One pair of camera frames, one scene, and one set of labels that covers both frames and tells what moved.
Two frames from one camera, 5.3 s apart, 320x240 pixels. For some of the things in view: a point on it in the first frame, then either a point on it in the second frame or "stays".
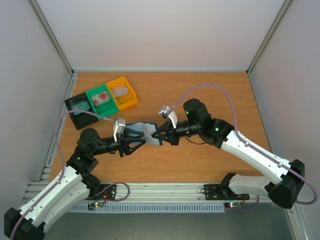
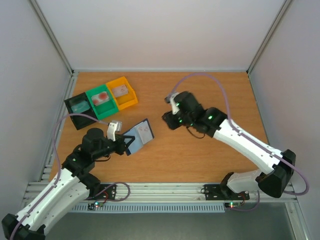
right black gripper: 172,132 -> 169,120
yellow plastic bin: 126,100 stays
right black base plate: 220,192 stays
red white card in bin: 100,98 stays
